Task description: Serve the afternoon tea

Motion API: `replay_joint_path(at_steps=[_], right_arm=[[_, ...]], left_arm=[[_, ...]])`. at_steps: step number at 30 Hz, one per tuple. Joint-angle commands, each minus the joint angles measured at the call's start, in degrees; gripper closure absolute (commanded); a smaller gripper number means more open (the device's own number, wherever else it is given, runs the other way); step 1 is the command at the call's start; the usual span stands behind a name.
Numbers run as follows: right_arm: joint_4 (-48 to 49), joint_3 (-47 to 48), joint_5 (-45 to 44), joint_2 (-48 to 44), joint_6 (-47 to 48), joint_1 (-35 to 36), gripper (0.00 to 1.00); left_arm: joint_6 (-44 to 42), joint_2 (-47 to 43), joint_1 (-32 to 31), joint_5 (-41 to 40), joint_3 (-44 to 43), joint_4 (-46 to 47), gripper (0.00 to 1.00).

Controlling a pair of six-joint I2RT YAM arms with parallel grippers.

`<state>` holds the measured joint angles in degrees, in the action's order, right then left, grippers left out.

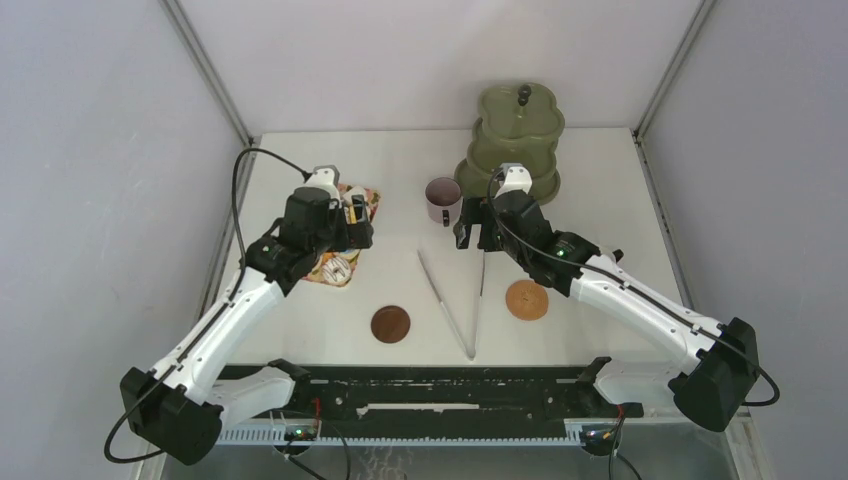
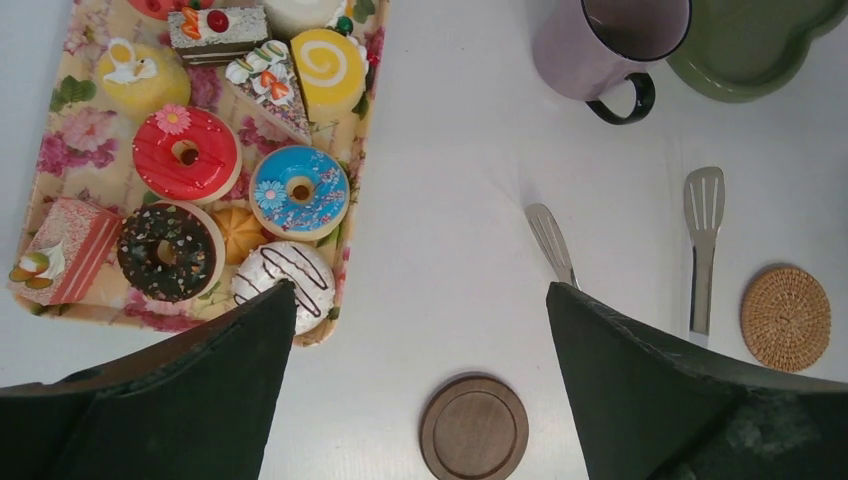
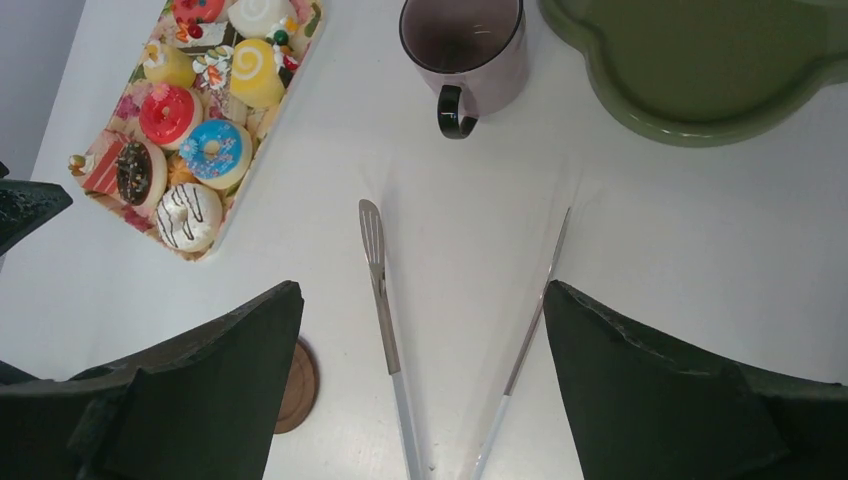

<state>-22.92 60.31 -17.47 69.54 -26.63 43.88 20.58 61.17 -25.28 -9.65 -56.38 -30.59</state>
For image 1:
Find purple mug black handle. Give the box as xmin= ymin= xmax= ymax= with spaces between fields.
xmin=425 ymin=177 xmax=463 ymax=227

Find floral dessert tray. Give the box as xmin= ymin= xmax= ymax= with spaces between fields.
xmin=304 ymin=183 xmax=382 ymax=288

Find silver metal tongs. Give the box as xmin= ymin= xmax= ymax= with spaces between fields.
xmin=417 ymin=246 xmax=484 ymax=362

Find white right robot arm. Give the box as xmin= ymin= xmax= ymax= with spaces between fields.
xmin=453 ymin=163 xmax=773 ymax=432

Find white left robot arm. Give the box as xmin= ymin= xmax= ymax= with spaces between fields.
xmin=120 ymin=166 xmax=374 ymax=465

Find white chocolate-striped donut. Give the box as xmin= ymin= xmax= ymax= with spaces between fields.
xmin=321 ymin=256 xmax=353 ymax=287

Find woven rattan coaster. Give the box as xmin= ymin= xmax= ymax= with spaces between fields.
xmin=505 ymin=280 xmax=549 ymax=321

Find dark wooden coaster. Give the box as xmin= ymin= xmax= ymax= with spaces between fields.
xmin=370 ymin=305 xmax=411 ymax=344

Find green three-tier stand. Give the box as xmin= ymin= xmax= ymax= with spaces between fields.
xmin=454 ymin=82 xmax=565 ymax=205

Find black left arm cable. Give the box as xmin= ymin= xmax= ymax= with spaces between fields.
xmin=103 ymin=146 xmax=313 ymax=464

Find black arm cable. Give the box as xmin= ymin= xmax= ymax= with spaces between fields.
xmin=486 ymin=167 xmax=781 ymax=408
xmin=103 ymin=146 xmax=313 ymax=464

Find white slotted cable duct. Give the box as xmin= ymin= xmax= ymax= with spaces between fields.
xmin=216 ymin=423 xmax=584 ymax=447

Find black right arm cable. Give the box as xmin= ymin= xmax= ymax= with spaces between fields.
xmin=486 ymin=167 xmax=781 ymax=408

